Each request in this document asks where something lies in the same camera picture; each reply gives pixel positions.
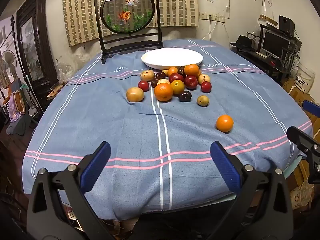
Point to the tan pear with red marks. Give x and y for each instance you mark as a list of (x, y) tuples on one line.
[(204, 78)]

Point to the black desk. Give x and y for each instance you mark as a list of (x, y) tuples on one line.
[(275, 66)]

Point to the orange brown bag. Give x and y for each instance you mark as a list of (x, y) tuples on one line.
[(18, 100)]

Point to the yellow plum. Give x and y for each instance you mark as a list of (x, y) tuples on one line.
[(177, 87)]

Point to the tan round pear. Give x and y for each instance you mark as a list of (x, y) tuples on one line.
[(147, 75), (135, 94), (163, 81)]

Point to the small olive green plum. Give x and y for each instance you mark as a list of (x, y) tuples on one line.
[(203, 100)]

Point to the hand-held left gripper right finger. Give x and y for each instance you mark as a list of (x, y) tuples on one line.
[(225, 165)]

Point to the black speaker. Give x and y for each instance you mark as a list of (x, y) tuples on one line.
[(286, 25)]

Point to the white power strip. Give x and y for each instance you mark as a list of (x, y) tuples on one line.
[(72, 215)]

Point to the dark green cloth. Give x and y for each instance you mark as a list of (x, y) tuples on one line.
[(20, 126)]

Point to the dark purple mangosteen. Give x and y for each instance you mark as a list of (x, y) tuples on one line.
[(181, 72), (154, 82)]

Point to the black hat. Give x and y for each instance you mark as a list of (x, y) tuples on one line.
[(242, 43)]

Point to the white bucket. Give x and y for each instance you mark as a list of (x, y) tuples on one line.
[(303, 77)]

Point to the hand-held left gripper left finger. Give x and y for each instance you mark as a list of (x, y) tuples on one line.
[(96, 165)]

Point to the pale round basket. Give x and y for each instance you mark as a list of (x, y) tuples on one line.
[(301, 196)]

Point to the beige checked curtain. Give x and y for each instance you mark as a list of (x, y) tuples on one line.
[(75, 17)]

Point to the orange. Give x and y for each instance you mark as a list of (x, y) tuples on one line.
[(224, 123), (163, 92), (191, 70)]

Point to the computer monitor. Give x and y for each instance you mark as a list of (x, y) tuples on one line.
[(273, 42)]

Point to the blue plaid tablecloth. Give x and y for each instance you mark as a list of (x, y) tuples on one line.
[(112, 130)]

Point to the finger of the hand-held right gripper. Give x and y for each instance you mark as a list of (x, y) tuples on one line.
[(300, 138), (311, 106)]

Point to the white wall socket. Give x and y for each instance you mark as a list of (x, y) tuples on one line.
[(212, 17), (221, 18), (203, 15)]

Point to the small yellow-green plum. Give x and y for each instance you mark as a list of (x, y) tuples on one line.
[(164, 71)]

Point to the pink cloth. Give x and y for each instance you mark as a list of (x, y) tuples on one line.
[(12, 113)]

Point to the clear plastic bag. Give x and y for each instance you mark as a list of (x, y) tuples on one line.
[(64, 72)]

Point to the small red plum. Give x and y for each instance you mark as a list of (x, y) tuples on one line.
[(143, 85), (206, 86)]

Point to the white plate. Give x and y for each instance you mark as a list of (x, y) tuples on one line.
[(172, 57)]

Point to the small tangerine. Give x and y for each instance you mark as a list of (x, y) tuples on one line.
[(172, 71)]

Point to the goldfish screen on black stand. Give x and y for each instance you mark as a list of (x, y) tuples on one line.
[(128, 12)]

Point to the standing fan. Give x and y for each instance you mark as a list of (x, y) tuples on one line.
[(8, 60)]

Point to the dark purple plum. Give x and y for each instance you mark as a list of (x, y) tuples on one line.
[(185, 96), (160, 75)]

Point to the dark framed mirror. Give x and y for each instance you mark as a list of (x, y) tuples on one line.
[(30, 42)]

